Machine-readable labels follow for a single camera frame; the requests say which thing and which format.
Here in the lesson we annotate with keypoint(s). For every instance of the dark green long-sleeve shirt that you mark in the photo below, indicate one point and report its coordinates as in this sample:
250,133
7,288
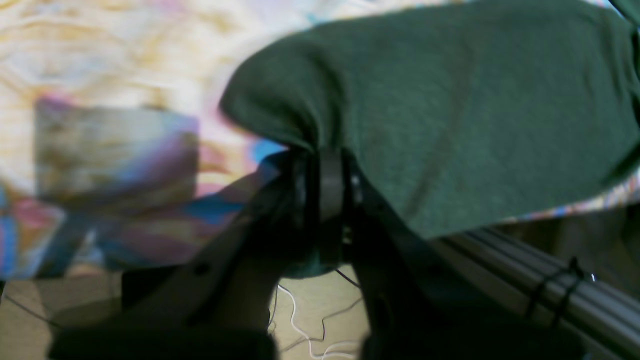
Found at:
460,116

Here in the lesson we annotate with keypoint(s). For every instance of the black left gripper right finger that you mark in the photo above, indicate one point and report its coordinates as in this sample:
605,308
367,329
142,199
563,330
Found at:
418,307

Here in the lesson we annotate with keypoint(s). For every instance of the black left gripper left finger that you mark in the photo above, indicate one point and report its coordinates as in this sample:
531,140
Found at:
214,307

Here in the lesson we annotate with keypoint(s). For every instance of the colourful patterned tablecloth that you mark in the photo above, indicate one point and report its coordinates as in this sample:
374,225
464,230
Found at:
113,151

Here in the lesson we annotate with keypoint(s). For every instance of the aluminium table frame rail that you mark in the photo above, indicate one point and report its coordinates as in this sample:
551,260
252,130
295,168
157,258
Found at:
545,290

